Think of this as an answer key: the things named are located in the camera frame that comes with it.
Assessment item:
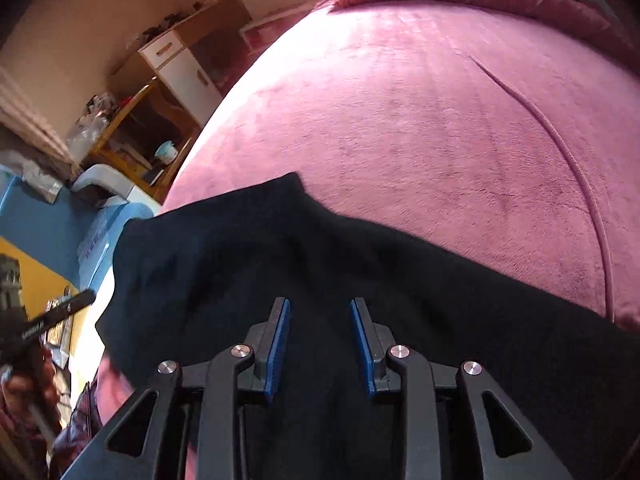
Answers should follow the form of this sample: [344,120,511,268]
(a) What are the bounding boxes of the wooden shelf desk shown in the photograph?
[80,78,202,203]

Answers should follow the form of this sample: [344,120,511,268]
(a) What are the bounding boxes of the white plastic chair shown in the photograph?
[70,164,162,216]

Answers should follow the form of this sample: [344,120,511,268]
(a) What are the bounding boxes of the white nightstand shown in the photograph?
[240,3,314,52]

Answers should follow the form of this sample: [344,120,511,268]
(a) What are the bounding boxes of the black pants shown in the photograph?
[96,174,639,479]

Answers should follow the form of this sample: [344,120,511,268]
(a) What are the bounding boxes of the light blue cup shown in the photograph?
[155,141,179,165]

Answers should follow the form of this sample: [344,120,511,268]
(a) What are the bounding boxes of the blue storage box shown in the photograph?
[1,171,154,290]

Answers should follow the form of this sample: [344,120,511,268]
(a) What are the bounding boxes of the bed with pink sheet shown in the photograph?
[94,0,640,426]

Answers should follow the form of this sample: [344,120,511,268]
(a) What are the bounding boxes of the person left hand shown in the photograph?
[1,347,60,428]

